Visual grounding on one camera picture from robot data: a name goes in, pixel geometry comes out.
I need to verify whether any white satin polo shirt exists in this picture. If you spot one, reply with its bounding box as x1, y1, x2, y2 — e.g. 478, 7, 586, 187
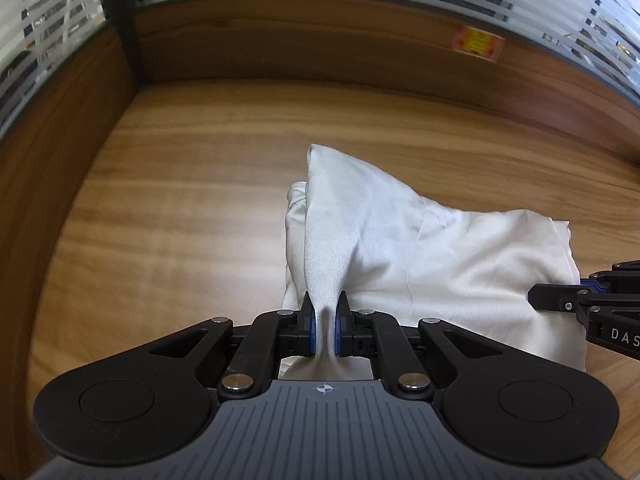
280, 145, 587, 380

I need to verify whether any red certificate sticker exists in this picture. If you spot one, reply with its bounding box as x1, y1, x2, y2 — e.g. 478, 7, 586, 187
452, 25, 504, 62

